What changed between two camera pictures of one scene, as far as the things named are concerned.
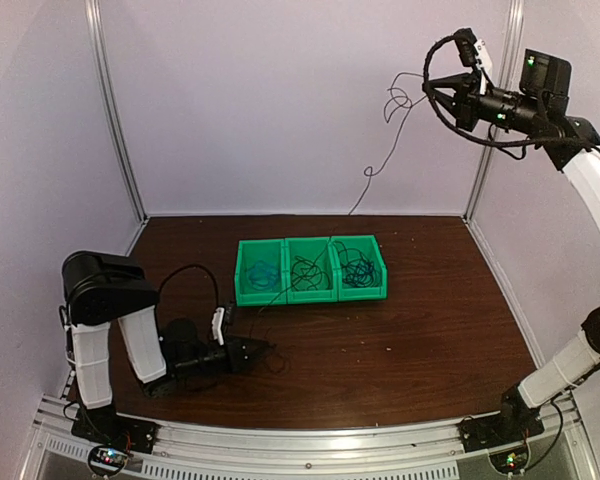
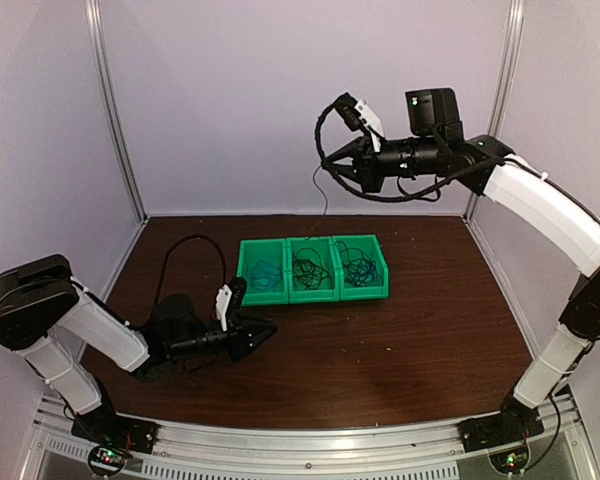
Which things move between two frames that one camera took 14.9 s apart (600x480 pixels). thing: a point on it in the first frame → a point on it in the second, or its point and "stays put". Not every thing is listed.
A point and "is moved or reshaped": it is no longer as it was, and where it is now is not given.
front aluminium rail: [433, 450] stays put
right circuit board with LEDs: [510, 461] stays put
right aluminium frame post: [504, 74] stays put
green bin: [360, 269] stays put
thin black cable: [307, 275] is moved or reshaped
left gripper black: [236, 356] → [240, 341]
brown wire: [271, 354] → [322, 196]
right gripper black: [464, 104] → [364, 171]
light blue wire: [263, 276] stays put
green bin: [311, 271] stays put
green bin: [261, 272] stays put
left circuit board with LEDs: [107, 460] stays put
